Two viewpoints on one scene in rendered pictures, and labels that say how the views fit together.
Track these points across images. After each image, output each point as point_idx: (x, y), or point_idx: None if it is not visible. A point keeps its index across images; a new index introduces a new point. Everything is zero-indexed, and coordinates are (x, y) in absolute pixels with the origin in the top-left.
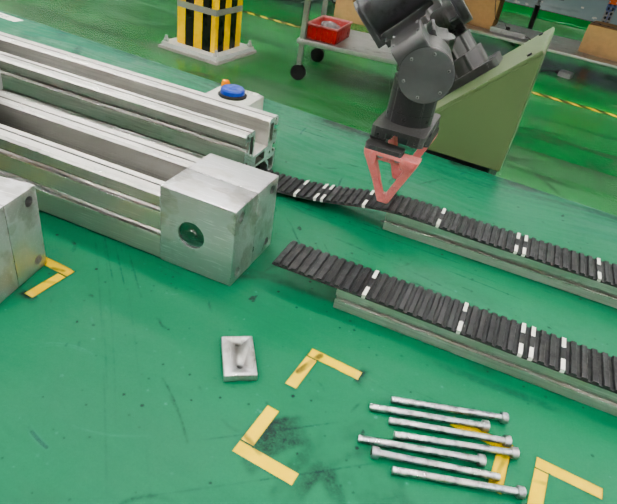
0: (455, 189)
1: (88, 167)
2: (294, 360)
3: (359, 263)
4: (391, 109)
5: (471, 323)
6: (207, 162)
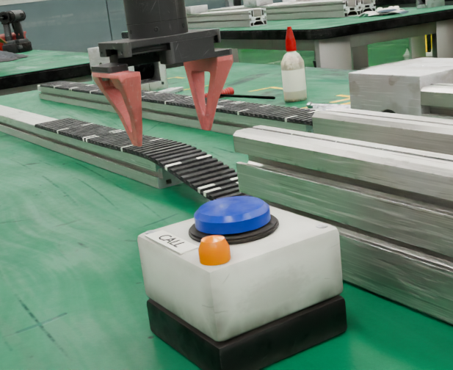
0: None
1: None
2: None
3: None
4: (186, 17)
5: (254, 106)
6: (429, 70)
